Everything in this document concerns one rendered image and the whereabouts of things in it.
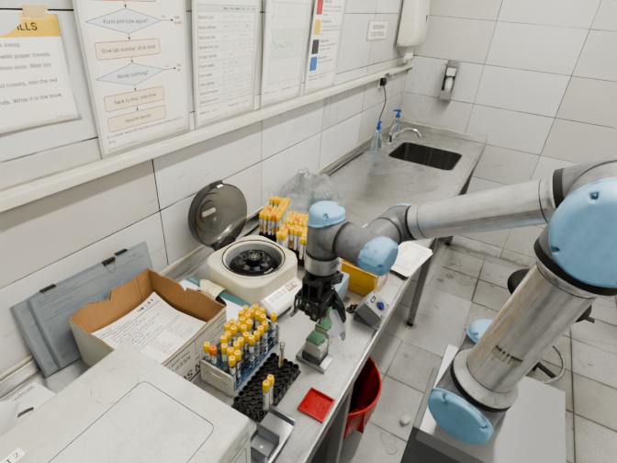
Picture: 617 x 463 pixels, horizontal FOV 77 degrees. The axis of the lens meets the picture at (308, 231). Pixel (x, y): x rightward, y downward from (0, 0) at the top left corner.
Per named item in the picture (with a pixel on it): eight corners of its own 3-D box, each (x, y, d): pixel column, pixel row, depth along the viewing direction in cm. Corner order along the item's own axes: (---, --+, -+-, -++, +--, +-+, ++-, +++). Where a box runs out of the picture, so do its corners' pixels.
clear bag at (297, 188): (309, 229, 163) (313, 188, 153) (269, 223, 165) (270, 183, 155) (318, 202, 185) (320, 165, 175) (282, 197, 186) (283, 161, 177)
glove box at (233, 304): (229, 344, 107) (229, 319, 102) (167, 311, 116) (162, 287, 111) (256, 318, 116) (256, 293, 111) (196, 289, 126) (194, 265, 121)
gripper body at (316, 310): (292, 314, 91) (294, 273, 84) (309, 294, 97) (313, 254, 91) (320, 327, 88) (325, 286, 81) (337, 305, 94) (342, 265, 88)
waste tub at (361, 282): (371, 301, 127) (376, 276, 121) (335, 285, 132) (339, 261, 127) (387, 280, 136) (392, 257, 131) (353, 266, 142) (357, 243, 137)
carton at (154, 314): (161, 417, 88) (151, 372, 80) (79, 361, 99) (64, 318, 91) (230, 345, 107) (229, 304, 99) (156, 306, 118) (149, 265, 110)
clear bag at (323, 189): (310, 212, 176) (313, 184, 168) (292, 197, 188) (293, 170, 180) (346, 203, 185) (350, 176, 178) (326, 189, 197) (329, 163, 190)
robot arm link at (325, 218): (334, 221, 74) (299, 206, 78) (329, 267, 79) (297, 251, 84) (356, 208, 79) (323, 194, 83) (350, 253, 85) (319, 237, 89)
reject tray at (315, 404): (322, 423, 89) (322, 422, 89) (297, 409, 92) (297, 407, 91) (335, 401, 94) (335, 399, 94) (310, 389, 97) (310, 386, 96)
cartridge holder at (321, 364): (324, 373, 101) (325, 364, 99) (295, 357, 105) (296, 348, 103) (333, 359, 105) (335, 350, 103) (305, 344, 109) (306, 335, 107)
